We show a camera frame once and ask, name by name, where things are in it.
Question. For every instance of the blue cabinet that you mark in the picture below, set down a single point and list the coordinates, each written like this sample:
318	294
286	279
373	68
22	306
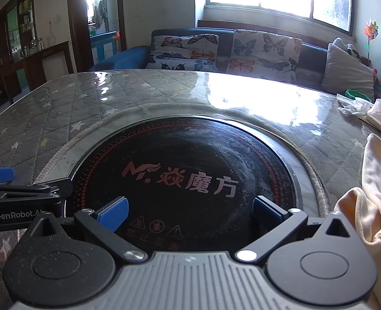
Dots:
103	46

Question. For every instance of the green object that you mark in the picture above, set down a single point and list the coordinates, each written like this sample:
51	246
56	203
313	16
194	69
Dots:
355	94

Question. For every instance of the blue sofa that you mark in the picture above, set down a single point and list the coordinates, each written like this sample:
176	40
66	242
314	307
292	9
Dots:
125	56

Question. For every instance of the hanging clothes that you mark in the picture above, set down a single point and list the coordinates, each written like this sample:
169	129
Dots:
100	13

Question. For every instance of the white plastic bag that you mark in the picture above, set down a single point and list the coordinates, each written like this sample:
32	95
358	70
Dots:
355	106

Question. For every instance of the grey pillow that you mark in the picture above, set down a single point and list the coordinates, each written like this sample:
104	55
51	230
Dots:
345	71

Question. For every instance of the dark wooden door frame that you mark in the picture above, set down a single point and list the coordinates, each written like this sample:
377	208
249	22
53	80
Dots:
77	22

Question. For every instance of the round black induction cooktop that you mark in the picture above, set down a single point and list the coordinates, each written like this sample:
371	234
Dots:
184	155

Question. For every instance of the colourful pinwheel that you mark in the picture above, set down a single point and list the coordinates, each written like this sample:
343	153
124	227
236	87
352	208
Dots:
371	32

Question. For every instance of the butterfly print cushion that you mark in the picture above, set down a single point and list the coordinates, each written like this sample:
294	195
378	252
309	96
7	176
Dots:
261	55
180	51

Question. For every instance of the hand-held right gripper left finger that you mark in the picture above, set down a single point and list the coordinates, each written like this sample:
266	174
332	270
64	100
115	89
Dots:
114	213

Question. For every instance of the dark wooden cabinet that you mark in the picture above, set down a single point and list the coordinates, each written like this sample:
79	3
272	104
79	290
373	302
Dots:
32	64

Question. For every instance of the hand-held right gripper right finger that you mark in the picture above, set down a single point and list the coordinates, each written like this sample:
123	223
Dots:
267	210

